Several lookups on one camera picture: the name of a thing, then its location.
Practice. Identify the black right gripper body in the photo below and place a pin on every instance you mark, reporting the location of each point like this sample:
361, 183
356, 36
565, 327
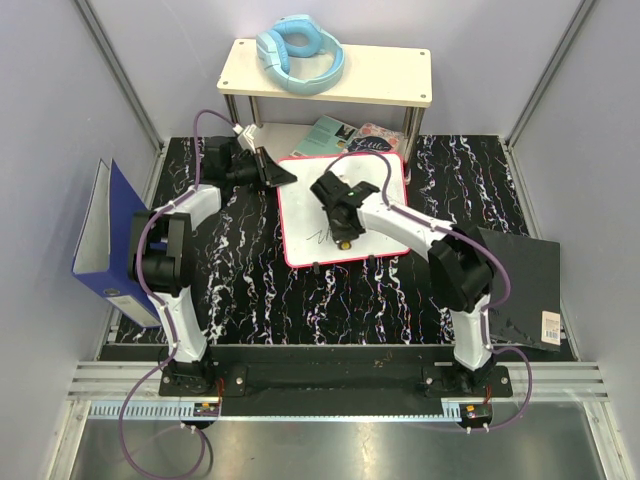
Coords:
346, 233

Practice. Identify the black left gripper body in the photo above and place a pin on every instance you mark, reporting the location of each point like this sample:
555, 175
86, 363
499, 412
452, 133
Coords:
246, 173

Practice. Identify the pink framed whiteboard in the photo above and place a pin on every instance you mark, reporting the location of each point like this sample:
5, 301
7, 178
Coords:
305, 230

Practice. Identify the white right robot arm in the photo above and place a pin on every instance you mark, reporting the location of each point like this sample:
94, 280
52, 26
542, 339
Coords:
461, 267

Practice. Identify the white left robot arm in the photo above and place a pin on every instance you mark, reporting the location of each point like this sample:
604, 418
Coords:
161, 258

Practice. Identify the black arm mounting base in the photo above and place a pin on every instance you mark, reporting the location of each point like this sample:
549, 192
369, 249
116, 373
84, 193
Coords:
341, 382

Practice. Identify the teal paperback book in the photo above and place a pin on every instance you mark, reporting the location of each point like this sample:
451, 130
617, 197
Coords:
327, 136

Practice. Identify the Little Women floral book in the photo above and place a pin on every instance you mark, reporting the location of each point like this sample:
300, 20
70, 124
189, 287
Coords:
371, 137

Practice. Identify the white two-tier shelf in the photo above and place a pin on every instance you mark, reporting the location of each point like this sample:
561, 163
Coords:
373, 75

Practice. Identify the light blue headphones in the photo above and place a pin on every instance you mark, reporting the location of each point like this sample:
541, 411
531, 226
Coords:
301, 37

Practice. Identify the black notebook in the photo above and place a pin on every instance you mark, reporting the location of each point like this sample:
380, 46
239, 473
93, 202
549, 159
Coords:
531, 315

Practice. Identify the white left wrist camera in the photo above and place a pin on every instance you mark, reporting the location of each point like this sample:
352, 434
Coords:
246, 136

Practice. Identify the blue ring binder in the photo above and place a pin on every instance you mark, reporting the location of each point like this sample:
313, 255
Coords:
100, 259

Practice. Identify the grey slotted cable duct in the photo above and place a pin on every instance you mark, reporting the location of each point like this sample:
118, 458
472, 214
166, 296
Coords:
154, 410

